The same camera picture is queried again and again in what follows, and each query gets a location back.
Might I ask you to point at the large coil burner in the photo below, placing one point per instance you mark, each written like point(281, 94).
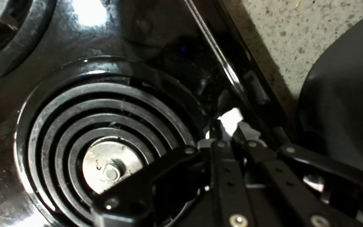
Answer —
point(0, 33)

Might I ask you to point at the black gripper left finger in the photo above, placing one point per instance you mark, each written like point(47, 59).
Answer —
point(148, 189)

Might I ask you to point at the black electric stove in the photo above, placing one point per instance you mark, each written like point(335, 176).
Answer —
point(106, 38)

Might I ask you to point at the white tissue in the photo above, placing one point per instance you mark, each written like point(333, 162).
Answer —
point(231, 121)

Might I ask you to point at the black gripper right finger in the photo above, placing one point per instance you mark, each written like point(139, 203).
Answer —
point(299, 189)

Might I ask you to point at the small coil burner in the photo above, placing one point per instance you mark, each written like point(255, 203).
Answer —
point(106, 126)

